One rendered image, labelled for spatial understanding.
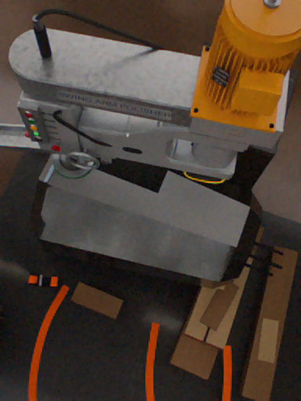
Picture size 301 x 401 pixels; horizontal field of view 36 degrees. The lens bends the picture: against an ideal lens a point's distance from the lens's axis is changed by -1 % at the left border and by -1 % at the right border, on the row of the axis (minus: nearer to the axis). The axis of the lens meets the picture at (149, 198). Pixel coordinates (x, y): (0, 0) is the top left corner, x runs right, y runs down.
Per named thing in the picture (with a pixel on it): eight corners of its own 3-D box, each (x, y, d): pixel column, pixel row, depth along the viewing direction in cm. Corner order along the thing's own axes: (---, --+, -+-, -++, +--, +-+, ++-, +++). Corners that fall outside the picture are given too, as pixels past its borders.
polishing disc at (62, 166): (63, 184, 232) (63, 183, 231) (46, 150, 238) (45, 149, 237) (101, 166, 236) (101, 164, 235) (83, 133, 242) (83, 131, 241)
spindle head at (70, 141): (128, 124, 215) (127, 67, 173) (117, 167, 208) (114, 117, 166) (53, 110, 217) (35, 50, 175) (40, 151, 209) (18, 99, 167)
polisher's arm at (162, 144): (231, 151, 217) (258, 94, 171) (224, 196, 209) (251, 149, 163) (79, 121, 219) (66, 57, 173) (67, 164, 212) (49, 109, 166)
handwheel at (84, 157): (105, 153, 207) (103, 138, 193) (99, 174, 204) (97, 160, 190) (72, 147, 207) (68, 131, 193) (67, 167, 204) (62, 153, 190)
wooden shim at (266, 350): (262, 318, 283) (262, 317, 282) (277, 321, 283) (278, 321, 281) (257, 359, 275) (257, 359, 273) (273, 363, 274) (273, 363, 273)
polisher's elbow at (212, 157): (201, 122, 201) (208, 98, 182) (242, 139, 199) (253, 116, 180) (185, 158, 194) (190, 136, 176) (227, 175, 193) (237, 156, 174)
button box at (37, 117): (51, 139, 197) (38, 104, 170) (49, 145, 196) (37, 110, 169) (33, 135, 197) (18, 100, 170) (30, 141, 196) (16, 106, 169)
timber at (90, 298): (73, 301, 293) (70, 299, 281) (81, 284, 297) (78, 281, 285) (116, 320, 290) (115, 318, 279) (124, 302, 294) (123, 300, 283)
